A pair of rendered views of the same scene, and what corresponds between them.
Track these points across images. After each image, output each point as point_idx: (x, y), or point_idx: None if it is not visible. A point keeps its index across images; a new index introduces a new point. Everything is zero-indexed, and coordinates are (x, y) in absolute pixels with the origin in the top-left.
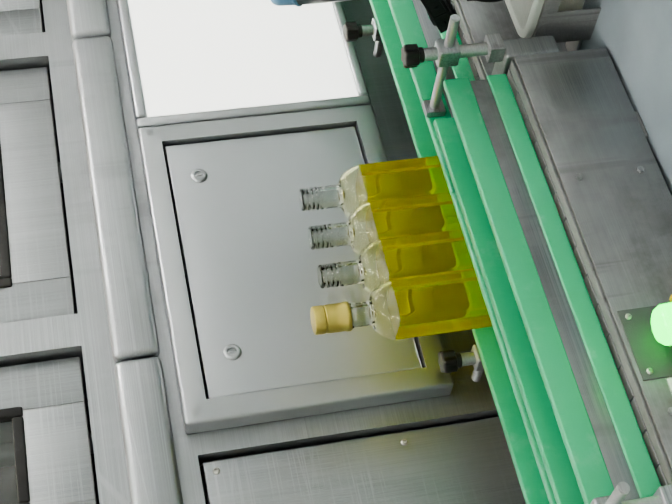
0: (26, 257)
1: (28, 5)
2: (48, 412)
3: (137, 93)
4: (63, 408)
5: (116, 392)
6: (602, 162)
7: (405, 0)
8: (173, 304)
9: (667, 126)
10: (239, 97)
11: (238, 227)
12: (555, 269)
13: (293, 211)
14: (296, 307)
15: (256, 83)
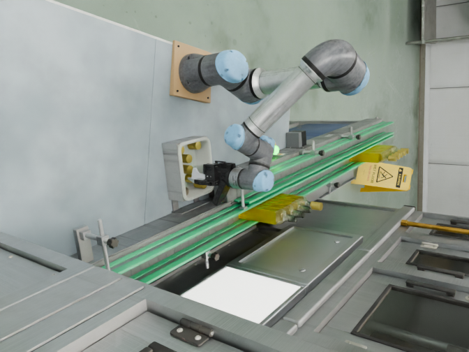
0: (377, 288)
1: None
2: (398, 260)
3: (296, 292)
4: (392, 260)
5: (375, 252)
6: (243, 167)
7: (208, 224)
8: (343, 250)
9: (228, 158)
10: (263, 279)
11: (305, 258)
12: (275, 167)
13: (285, 255)
14: (310, 242)
15: (252, 280)
